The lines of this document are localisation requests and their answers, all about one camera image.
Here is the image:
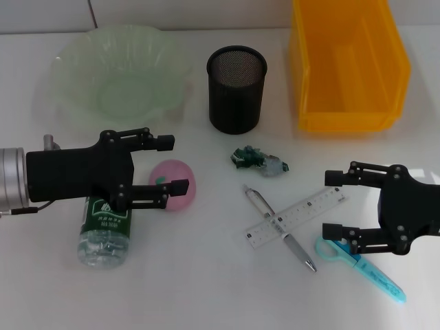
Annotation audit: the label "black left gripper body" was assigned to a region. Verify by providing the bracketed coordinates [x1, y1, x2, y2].
[26, 130, 135, 211]

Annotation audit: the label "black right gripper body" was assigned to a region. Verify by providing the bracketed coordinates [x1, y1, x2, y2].
[377, 164, 440, 257]

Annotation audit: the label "pink toy peach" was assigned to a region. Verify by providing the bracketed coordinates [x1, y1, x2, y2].
[148, 159, 197, 212]

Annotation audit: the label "blue cyan scissors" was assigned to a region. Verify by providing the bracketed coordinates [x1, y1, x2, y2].
[314, 234, 407, 305]

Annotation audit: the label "green label water bottle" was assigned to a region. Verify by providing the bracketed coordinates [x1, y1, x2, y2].
[77, 195, 133, 270]

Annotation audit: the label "small green toy figure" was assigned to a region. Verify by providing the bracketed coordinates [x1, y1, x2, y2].
[230, 145, 290, 178]

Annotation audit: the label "clear plastic ruler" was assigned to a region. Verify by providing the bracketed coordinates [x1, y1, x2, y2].
[244, 186, 348, 248]

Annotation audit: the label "silver ballpoint pen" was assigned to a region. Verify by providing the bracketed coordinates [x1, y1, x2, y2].
[242, 184, 318, 273]

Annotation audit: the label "translucent green fruit plate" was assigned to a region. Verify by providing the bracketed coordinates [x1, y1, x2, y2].
[51, 24, 193, 129]

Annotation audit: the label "black mesh pen holder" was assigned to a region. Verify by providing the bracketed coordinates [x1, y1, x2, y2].
[206, 45, 268, 135]

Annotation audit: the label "yellow plastic bin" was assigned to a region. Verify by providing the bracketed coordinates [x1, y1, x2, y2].
[287, 0, 413, 133]

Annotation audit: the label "left gripper cable with plugs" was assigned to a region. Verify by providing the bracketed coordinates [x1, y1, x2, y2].
[0, 134, 62, 217]

